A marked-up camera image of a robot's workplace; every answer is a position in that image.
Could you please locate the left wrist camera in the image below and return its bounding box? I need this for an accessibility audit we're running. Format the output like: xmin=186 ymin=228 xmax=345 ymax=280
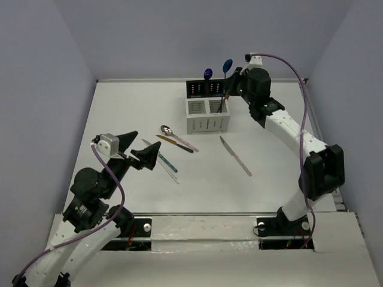
xmin=92 ymin=133 xmax=120 ymax=158

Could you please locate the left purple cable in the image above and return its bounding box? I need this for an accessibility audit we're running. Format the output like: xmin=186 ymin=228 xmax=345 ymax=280
xmin=12 ymin=143 xmax=125 ymax=283

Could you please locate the blue spoon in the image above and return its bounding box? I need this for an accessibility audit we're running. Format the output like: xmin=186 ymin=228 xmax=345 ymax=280
xmin=218 ymin=59 xmax=233 ymax=112

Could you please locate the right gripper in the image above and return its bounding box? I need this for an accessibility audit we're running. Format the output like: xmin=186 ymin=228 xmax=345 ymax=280
xmin=225 ymin=66 xmax=256 ymax=105

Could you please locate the white utensil container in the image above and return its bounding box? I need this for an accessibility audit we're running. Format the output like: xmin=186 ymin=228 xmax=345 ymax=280
xmin=186 ymin=97 xmax=230 ymax=135

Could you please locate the purple spoon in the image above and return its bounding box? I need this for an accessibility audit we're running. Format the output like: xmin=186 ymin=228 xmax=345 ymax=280
xmin=203 ymin=68 xmax=213 ymax=81

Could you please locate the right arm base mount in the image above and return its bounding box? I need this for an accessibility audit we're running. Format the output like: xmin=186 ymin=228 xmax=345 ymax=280
xmin=253 ymin=217 xmax=314 ymax=251

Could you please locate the silver knife pink handle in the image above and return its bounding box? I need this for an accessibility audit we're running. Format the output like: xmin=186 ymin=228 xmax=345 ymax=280
xmin=220 ymin=136 xmax=252 ymax=176

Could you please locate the silver knife teal handle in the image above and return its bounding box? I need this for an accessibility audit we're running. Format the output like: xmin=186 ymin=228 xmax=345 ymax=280
xmin=142 ymin=139 xmax=178 ymax=173

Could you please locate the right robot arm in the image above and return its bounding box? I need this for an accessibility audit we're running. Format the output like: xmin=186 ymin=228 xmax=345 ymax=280
xmin=227 ymin=67 xmax=345 ymax=237

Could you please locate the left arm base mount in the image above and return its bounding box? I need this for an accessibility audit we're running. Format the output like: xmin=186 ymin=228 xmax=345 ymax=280
xmin=102 ymin=216 xmax=152 ymax=251

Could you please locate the silver spoon pink handle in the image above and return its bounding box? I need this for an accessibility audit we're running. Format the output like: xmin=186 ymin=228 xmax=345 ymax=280
xmin=160 ymin=125 xmax=199 ymax=152

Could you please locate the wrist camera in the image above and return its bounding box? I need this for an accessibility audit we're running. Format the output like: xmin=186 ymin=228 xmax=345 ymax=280
xmin=245 ymin=54 xmax=263 ymax=68
xmin=92 ymin=133 xmax=120 ymax=158

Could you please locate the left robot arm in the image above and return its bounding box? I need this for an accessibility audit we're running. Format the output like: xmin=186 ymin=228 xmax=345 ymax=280
xmin=12 ymin=131 xmax=161 ymax=286

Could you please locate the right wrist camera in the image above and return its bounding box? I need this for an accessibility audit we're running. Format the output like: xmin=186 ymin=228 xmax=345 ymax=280
xmin=245 ymin=54 xmax=263 ymax=68

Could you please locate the gold fork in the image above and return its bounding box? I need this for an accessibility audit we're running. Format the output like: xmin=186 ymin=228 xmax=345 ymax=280
xmin=217 ymin=90 xmax=230 ymax=113

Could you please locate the black utensil container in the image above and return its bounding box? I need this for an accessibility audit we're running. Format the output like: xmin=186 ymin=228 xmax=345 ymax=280
xmin=186 ymin=79 xmax=225 ymax=99

